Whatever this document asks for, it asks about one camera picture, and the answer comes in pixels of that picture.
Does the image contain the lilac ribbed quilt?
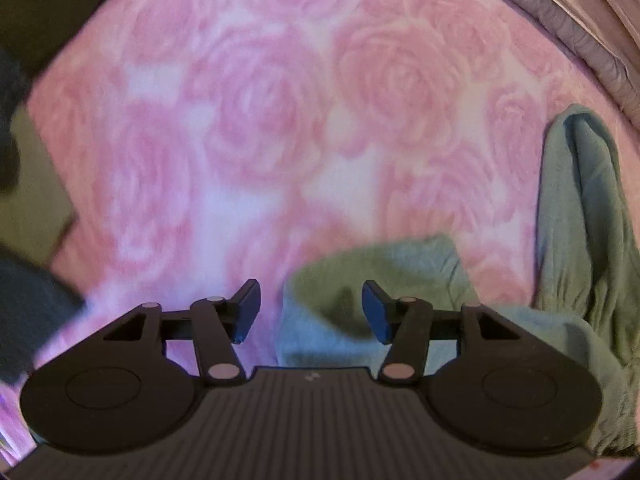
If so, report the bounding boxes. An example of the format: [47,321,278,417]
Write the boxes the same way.
[452,0,640,128]

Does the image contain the grey sweat pants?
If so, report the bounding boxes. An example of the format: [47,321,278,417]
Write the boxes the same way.
[277,104,640,461]

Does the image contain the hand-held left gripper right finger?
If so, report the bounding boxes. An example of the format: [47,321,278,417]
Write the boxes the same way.
[362,280,522,387]

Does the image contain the pink rose print blanket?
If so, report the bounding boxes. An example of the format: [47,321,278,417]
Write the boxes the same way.
[0,0,640,466]

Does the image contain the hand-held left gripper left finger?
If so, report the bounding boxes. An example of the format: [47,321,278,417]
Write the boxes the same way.
[102,280,262,387]

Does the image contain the dark blue cloth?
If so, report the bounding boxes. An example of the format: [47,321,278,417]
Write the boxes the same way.
[0,245,87,386]

